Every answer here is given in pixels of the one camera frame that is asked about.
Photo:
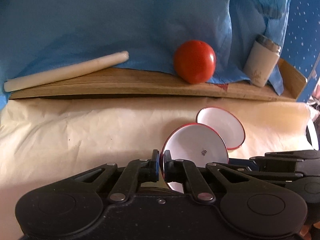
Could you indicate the white thermos bottle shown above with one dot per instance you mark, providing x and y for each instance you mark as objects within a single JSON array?
[{"x": 261, "y": 61}]

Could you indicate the red tomato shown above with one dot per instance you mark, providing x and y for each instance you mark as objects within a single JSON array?
[{"x": 194, "y": 61}]

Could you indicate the wooden shelf board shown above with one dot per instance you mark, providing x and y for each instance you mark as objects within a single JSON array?
[{"x": 116, "y": 81}]

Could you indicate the cream paper table cover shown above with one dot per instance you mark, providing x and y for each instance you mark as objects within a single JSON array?
[{"x": 45, "y": 140}]

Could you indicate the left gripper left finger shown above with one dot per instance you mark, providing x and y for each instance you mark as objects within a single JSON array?
[{"x": 133, "y": 175}]

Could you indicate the white rolling pin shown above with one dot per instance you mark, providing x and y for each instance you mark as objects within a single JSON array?
[{"x": 66, "y": 72}]

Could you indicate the dark blue dotted tent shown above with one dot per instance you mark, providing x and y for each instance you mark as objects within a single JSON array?
[{"x": 301, "y": 47}]

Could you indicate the white red-rimmed bowl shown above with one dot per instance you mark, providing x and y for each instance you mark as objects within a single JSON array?
[
  {"x": 195, "y": 142},
  {"x": 227, "y": 125}
]

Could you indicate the light blue hanging coat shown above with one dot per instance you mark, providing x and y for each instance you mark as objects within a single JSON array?
[{"x": 39, "y": 35}]

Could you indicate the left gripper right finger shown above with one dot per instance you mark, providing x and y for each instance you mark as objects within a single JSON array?
[{"x": 187, "y": 173}]

